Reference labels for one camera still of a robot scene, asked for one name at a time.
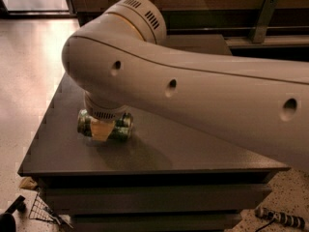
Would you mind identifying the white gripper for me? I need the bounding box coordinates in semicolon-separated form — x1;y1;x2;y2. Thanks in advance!
84;92;127;141

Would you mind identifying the green soda can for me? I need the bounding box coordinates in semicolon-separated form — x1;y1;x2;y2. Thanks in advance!
77;109;133;141

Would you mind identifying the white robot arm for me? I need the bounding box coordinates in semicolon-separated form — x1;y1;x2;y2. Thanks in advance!
62;0;309;172

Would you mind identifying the grey drawer cabinet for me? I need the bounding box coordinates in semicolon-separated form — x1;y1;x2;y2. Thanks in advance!
17;33;292;232

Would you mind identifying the crumpled paper on floor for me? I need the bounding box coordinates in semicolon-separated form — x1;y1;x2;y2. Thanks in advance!
19;177;39;190

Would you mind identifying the black object on floor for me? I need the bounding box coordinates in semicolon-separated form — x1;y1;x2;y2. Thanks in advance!
0;195;26;232

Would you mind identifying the white power strip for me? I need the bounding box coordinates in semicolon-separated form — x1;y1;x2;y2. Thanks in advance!
255;207;309;232

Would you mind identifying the wire mesh basket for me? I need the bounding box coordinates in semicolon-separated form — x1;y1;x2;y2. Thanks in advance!
28;193;73;229

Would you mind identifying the right metal bracket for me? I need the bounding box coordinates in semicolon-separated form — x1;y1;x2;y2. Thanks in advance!
248;0;279;44

